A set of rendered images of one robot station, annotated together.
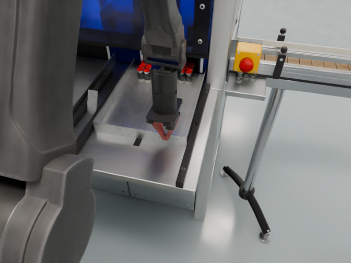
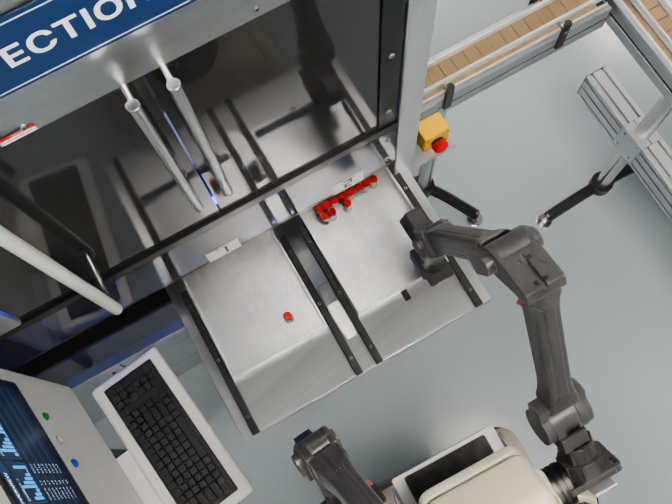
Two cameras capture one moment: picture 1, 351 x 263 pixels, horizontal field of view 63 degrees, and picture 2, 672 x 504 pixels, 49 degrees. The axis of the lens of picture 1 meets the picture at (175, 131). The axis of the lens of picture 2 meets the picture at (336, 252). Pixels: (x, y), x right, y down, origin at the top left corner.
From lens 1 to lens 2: 1.37 m
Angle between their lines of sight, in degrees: 33
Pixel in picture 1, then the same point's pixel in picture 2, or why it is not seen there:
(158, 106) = (435, 270)
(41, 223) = (586, 406)
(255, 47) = (438, 123)
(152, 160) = (436, 300)
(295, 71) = (464, 89)
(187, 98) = (394, 208)
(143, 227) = not seen: hidden behind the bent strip
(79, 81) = (267, 277)
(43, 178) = (578, 396)
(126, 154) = (410, 314)
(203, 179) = not seen: hidden behind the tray
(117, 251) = not seen: hidden behind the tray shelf
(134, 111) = (366, 266)
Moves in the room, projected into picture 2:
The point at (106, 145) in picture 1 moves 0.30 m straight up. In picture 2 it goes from (386, 321) to (389, 293)
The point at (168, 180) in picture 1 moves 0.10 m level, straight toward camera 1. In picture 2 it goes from (466, 307) to (496, 334)
